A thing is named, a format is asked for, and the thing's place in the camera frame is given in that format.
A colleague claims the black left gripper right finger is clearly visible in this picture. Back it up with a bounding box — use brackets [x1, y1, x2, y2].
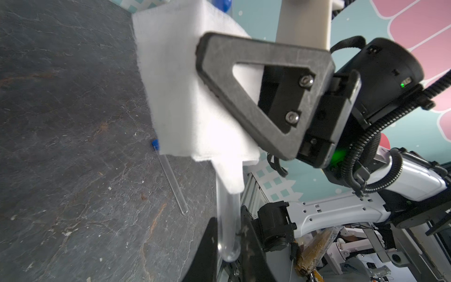
[239, 206, 276, 282]

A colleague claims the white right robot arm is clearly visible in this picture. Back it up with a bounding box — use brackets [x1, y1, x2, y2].
[196, 32, 451, 252]

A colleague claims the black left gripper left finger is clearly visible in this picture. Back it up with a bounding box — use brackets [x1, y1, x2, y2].
[182, 217, 218, 282]

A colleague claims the white wiping cloth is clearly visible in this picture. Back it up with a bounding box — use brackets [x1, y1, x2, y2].
[132, 1, 260, 194]

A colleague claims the blue capped test tube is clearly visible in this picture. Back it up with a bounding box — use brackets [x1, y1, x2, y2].
[151, 139, 189, 215]
[216, 176, 241, 262]

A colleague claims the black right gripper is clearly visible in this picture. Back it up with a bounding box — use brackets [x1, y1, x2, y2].
[196, 32, 424, 183]

